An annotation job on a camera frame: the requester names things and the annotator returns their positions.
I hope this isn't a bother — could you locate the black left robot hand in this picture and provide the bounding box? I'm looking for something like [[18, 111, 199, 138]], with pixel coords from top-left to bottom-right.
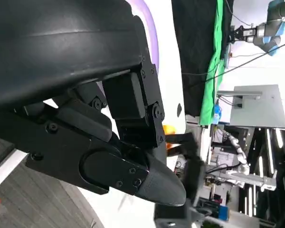
[[0, 0, 187, 207]]

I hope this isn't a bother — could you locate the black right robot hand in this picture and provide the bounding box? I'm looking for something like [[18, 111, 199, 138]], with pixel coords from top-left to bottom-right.
[[165, 132, 207, 200]]

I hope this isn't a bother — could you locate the orange and white bread roll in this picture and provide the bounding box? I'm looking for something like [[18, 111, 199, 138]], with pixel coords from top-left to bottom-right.
[[162, 124, 179, 157]]

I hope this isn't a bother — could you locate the lilac plate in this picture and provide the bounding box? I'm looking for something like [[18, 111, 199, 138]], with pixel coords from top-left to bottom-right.
[[127, 0, 160, 76]]

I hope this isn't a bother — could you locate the green cloth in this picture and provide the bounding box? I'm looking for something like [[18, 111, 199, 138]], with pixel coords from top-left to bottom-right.
[[199, 0, 232, 126]]

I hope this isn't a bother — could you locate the black backdrop cloth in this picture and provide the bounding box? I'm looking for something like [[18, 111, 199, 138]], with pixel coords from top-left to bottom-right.
[[171, 0, 235, 117]]

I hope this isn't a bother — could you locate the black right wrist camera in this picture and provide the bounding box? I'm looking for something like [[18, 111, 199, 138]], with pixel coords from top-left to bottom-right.
[[154, 203, 189, 228]]

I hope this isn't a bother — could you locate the aluminium frame table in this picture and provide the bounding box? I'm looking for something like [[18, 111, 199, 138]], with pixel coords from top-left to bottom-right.
[[204, 170, 277, 192]]

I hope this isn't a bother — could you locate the black cable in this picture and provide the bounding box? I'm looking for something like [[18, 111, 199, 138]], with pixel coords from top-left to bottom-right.
[[181, 39, 285, 83]]

